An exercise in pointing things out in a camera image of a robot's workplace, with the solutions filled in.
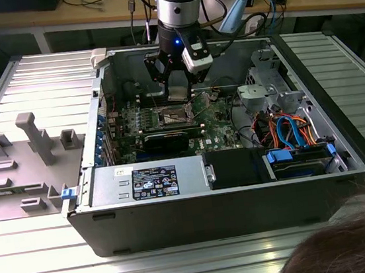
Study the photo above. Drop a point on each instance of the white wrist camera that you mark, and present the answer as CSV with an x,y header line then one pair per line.
x,y
198,63

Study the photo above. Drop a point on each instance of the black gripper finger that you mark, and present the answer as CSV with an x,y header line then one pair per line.
x,y
199,76
157,69

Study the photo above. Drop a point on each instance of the person head brown hair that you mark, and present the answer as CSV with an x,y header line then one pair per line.
x,y
349,249

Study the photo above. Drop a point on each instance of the blue plastic case clip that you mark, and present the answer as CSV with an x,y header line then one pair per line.
x,y
68,194

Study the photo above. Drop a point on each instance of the grey power supply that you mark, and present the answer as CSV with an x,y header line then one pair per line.
x,y
108,185

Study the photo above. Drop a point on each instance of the grey parts rack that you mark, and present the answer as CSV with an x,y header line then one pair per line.
x,y
23,169

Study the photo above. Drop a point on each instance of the hard disk in blue carrier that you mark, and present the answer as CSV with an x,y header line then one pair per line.
x,y
301,168

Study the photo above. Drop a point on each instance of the black PC case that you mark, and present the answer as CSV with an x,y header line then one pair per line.
x,y
212,219

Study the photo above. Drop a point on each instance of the silver CPU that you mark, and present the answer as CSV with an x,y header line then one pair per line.
x,y
177,94

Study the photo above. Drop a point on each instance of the wooden desk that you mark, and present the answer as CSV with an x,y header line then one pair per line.
x,y
94,15

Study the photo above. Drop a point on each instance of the black graphics card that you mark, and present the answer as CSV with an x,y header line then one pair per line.
x,y
166,141

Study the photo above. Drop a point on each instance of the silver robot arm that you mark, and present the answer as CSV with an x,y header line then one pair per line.
x,y
180,7

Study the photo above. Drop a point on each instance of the CPU socket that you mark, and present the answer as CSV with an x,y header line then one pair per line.
x,y
173,116

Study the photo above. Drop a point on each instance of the beige case latch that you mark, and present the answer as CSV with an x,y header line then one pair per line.
x,y
99,57

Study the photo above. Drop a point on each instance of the metal drive cage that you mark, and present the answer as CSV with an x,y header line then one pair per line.
x,y
264,94

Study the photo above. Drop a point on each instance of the green motherboard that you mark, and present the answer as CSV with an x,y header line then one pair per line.
x,y
215,129

